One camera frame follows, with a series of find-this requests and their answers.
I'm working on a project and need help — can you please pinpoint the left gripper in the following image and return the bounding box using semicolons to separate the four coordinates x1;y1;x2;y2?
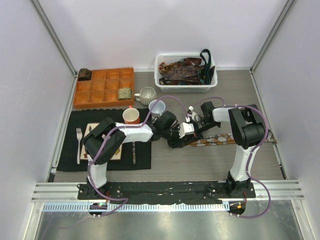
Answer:
162;124;187;149

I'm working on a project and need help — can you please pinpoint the orange grey floral tie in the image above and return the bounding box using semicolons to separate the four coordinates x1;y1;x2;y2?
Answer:
183;132;279;148

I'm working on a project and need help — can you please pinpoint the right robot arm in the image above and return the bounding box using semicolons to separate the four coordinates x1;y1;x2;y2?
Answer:
175;101;269;198

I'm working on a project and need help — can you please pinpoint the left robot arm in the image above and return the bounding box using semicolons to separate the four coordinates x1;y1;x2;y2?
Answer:
79;111;184;200

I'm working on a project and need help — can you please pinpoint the frosted blue footed cup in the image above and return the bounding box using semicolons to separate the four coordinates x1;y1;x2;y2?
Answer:
148;100;166;118

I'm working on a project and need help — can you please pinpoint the orange ceramic mug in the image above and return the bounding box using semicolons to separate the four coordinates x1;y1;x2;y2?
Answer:
122;107;140;125

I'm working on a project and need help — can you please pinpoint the dark green tie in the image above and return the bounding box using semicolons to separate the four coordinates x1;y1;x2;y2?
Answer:
199;49;215;85

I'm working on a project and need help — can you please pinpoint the grey ribbed ceramic mug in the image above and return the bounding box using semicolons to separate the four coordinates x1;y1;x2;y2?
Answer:
133;86;157;106

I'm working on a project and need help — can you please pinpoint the dark paisley tie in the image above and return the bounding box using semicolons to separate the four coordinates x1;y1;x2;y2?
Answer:
159;63;202;85

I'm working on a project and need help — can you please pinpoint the dark red patterned tie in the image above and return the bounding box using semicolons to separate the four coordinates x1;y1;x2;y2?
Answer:
183;57;202;66

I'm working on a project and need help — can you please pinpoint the multicolour patterned tie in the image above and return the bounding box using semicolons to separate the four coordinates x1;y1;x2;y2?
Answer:
158;62;168;75

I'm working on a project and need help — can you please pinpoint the green floral rolled tie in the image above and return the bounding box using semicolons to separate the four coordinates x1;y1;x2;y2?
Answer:
118;87;133;101

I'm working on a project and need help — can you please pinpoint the white plastic basket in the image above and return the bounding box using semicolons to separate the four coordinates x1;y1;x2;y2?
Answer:
154;49;218;93

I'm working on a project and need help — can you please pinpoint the square floral ceramic plate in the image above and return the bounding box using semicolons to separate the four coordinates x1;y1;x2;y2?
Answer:
79;123;122;161

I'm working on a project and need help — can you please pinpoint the orange wooden divided tray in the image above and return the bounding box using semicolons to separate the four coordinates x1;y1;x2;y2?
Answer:
73;67;135;110

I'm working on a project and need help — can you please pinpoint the silver fork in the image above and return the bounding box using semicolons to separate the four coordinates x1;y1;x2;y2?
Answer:
76;127;83;165

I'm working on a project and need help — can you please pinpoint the black scalloped placemat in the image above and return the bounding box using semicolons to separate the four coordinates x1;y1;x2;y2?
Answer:
57;109;152;172

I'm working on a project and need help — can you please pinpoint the dark rolled tie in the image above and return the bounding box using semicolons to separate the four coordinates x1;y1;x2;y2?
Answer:
77;68;92;81

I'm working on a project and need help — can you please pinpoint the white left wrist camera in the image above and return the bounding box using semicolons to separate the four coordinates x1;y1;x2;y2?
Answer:
179;122;195;139

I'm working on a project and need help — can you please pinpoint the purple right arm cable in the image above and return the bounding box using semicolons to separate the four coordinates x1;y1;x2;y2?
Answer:
192;96;272;220

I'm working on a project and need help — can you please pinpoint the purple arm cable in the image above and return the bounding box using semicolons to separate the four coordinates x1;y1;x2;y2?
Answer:
192;96;272;220
87;95;193;217

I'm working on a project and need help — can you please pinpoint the patterned handle knife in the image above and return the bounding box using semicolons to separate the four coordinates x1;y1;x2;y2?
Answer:
132;141;136;165

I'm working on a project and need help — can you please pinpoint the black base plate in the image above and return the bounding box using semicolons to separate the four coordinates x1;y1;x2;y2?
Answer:
76;180;257;206

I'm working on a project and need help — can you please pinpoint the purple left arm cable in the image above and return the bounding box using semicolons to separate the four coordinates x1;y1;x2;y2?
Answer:
87;95;193;217

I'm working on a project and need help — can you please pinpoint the aluminium frame rail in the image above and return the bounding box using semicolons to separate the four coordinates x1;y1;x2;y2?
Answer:
31;180;305;203

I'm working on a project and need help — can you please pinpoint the white slotted cable duct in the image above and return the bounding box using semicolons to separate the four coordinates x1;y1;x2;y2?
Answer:
42;201;230;213

